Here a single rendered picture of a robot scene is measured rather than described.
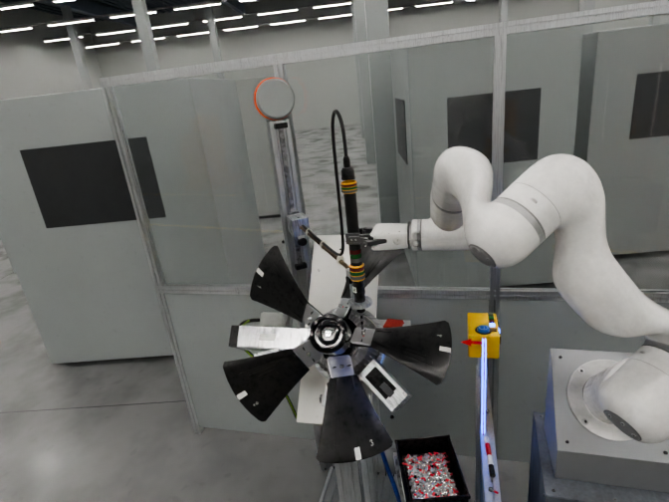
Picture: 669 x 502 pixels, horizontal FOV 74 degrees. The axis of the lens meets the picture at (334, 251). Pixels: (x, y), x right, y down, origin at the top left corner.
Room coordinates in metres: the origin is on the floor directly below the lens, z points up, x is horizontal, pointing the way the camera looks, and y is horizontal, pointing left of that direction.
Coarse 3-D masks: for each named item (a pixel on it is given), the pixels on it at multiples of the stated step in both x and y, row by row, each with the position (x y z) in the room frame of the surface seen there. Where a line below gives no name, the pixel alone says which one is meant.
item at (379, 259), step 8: (368, 248) 1.36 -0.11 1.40; (368, 256) 1.33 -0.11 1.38; (376, 256) 1.30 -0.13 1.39; (384, 256) 1.28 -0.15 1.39; (392, 256) 1.26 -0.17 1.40; (368, 264) 1.29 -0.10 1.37; (376, 264) 1.27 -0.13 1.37; (384, 264) 1.25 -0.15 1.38; (368, 272) 1.26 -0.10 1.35; (376, 272) 1.24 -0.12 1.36; (368, 280) 1.24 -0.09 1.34; (344, 288) 1.31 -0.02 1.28; (344, 296) 1.27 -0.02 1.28
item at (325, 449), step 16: (336, 384) 1.08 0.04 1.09; (352, 384) 1.10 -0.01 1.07; (336, 400) 1.05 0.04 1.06; (352, 400) 1.06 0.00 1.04; (368, 400) 1.08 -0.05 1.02; (336, 416) 1.02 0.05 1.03; (352, 416) 1.03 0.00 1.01; (368, 416) 1.04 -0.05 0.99; (336, 432) 0.99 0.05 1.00; (352, 432) 1.00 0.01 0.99; (368, 432) 1.01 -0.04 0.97; (384, 432) 1.02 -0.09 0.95; (320, 448) 0.96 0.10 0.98; (336, 448) 0.96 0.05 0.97; (352, 448) 0.97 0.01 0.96; (368, 448) 0.98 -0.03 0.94; (384, 448) 0.98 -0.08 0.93
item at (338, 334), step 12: (312, 324) 1.18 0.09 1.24; (324, 324) 1.17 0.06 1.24; (336, 324) 1.17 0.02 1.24; (348, 324) 1.25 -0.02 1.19; (312, 336) 1.16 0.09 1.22; (324, 336) 1.15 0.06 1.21; (336, 336) 1.14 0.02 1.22; (348, 336) 1.15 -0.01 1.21; (324, 348) 1.13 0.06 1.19; (336, 348) 1.11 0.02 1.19; (348, 348) 1.17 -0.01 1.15
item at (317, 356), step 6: (306, 342) 1.18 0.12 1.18; (300, 348) 1.18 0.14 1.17; (306, 348) 1.18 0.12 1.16; (312, 348) 1.18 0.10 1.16; (300, 354) 1.18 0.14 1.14; (306, 354) 1.18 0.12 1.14; (312, 354) 1.19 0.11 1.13; (318, 354) 1.19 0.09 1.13; (306, 360) 1.18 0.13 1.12; (312, 360) 1.19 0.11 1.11; (318, 360) 1.19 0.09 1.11
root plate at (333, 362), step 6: (330, 360) 1.13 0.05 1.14; (336, 360) 1.14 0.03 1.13; (342, 360) 1.15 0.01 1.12; (348, 360) 1.16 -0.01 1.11; (330, 366) 1.12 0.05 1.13; (336, 366) 1.13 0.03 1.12; (330, 372) 1.10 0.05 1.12; (336, 372) 1.11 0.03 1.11; (342, 372) 1.12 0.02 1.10; (348, 372) 1.13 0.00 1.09
